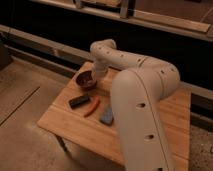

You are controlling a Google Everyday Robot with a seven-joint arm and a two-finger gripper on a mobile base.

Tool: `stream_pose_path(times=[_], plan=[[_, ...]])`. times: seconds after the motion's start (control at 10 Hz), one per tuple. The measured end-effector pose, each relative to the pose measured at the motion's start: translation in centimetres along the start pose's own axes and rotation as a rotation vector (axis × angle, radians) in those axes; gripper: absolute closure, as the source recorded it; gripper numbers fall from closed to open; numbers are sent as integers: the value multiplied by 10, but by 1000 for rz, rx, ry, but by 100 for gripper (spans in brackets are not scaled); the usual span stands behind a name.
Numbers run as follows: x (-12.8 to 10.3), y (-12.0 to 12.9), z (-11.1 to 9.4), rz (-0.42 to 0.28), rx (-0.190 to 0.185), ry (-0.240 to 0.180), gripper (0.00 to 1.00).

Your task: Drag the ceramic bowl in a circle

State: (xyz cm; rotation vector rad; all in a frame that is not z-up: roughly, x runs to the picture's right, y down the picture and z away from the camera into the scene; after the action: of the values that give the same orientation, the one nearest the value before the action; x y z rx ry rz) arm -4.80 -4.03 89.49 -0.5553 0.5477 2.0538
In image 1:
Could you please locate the dark ceramic bowl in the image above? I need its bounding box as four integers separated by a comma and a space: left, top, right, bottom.
76, 70, 97, 89

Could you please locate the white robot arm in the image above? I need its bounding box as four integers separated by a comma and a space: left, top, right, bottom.
90, 39, 180, 171

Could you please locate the orange carrot toy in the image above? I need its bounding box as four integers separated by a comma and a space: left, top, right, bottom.
83, 96, 100, 117

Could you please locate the blue sponge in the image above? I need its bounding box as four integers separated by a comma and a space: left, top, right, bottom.
99, 106, 114, 126

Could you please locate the wooden table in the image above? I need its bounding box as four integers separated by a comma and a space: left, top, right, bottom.
37, 62, 191, 171

